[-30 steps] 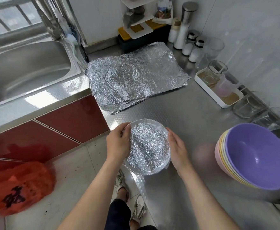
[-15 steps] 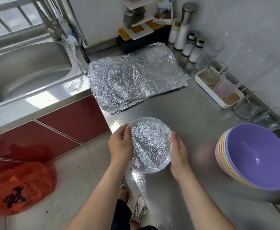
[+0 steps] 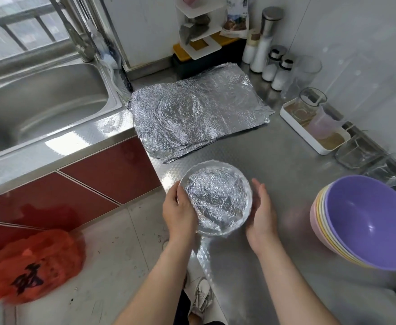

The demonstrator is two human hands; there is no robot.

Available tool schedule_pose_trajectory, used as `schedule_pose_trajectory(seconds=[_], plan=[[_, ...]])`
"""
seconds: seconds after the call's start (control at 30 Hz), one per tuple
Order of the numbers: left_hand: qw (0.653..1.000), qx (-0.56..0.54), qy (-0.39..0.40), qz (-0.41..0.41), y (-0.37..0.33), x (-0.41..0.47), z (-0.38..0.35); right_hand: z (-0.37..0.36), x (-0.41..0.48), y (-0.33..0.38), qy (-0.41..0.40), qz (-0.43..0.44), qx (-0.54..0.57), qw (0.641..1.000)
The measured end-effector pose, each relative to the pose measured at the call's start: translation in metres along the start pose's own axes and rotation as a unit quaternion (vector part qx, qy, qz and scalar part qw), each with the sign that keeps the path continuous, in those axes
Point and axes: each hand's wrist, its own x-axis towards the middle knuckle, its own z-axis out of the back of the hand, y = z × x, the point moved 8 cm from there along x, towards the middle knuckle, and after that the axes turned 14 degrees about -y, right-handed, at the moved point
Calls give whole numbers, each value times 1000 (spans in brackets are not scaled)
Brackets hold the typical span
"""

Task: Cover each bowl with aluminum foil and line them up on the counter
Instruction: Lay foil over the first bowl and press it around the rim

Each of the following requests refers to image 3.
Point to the person's right hand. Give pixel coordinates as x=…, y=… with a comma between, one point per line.
x=262, y=220

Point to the person's left hand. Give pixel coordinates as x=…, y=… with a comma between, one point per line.
x=179, y=216

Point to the foil-covered bowl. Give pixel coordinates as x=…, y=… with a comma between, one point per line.
x=217, y=196

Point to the pink bowl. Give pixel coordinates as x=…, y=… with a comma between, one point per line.
x=316, y=223

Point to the stack of aluminium foil sheets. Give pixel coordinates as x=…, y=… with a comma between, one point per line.
x=198, y=108

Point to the purple bowl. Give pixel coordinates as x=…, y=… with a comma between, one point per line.
x=374, y=223

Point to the person's left forearm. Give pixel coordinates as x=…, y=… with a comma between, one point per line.
x=157, y=287

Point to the person's right forearm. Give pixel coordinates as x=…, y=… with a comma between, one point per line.
x=289, y=287

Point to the person's right white shoe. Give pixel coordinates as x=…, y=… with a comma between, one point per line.
x=201, y=295

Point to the person's dark trousers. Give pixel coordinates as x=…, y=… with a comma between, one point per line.
x=183, y=311

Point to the red kitchen cabinet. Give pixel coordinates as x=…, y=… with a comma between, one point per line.
x=113, y=172

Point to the white rectangular tray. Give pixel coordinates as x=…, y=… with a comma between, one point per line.
x=296, y=128

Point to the pink translucent cup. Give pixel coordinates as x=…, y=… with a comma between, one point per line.
x=323, y=126

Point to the white shaker with black lid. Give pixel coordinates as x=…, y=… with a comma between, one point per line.
x=270, y=69
x=280, y=79

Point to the red plastic bag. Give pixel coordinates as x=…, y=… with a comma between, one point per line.
x=29, y=267

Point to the small white tan-capped bottle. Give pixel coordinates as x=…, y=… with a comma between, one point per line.
x=250, y=50

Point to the tall white steel-capped bottle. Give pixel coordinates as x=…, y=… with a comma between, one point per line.
x=262, y=49

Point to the white dish brush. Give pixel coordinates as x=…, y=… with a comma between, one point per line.
x=107, y=61

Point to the stainless steel sink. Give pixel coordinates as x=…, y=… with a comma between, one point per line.
x=42, y=105

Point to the white corner shelf rack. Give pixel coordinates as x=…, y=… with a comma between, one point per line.
x=199, y=27

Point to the colourful snack packet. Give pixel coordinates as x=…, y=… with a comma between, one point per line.
x=235, y=13

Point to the steel faucet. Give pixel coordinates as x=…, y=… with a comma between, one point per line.
x=76, y=30

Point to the metal window railing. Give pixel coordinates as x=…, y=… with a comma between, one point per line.
x=19, y=23

